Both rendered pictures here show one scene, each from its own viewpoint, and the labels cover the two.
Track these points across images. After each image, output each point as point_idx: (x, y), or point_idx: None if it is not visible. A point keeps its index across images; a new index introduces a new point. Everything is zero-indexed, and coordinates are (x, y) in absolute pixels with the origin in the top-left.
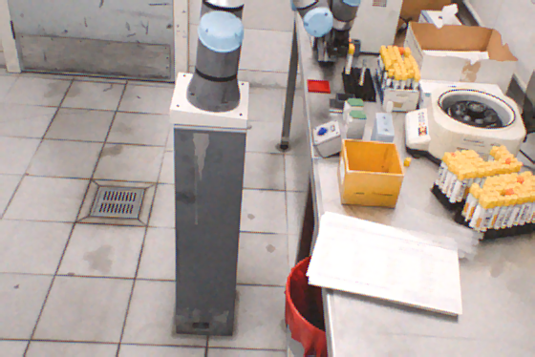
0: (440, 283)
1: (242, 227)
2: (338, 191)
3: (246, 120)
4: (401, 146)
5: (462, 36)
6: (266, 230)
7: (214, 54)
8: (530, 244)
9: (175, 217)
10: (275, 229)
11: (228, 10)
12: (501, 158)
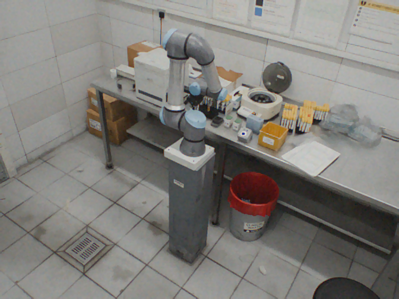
0: (326, 150)
1: (148, 209)
2: (268, 149)
3: (214, 149)
4: None
5: None
6: (157, 202)
7: (202, 129)
8: (314, 127)
9: (194, 210)
10: (159, 199)
11: (184, 109)
12: (292, 107)
